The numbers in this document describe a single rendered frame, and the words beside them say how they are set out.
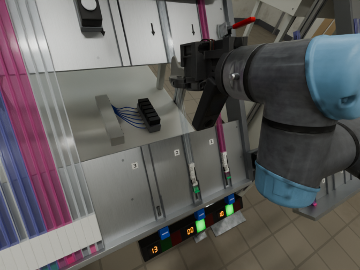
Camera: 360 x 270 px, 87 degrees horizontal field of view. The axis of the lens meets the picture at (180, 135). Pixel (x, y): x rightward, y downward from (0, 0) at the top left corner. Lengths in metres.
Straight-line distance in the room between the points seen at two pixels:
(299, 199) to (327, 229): 1.53
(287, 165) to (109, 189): 0.35
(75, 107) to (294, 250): 1.49
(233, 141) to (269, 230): 1.00
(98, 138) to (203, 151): 0.43
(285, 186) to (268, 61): 0.14
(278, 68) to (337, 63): 0.05
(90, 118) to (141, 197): 0.49
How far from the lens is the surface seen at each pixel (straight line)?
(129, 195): 0.47
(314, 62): 0.21
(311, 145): 0.24
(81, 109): 0.92
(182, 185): 0.51
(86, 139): 0.80
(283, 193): 0.26
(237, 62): 0.27
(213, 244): 1.31
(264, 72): 0.24
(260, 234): 1.46
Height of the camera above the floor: 1.21
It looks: 46 degrees down
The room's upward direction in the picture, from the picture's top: 15 degrees clockwise
